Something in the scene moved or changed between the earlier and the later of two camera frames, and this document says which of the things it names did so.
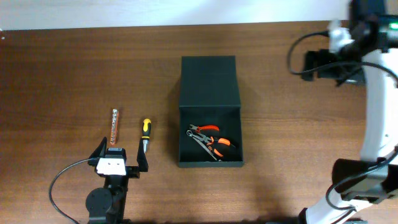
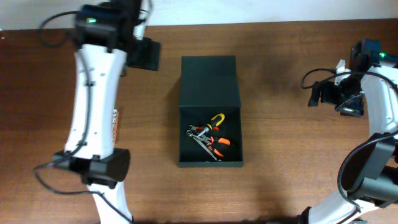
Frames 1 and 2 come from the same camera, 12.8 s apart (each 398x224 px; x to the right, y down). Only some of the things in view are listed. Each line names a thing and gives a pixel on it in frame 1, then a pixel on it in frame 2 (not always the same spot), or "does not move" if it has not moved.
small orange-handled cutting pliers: x=199 y=128 does not move
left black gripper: x=134 y=171 to x=151 y=60
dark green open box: x=209 y=95 does not move
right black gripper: x=321 y=57 to x=354 y=108
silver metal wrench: x=189 y=133 does not move
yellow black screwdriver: x=145 y=135 to x=215 y=122
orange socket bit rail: x=114 y=125 does not move
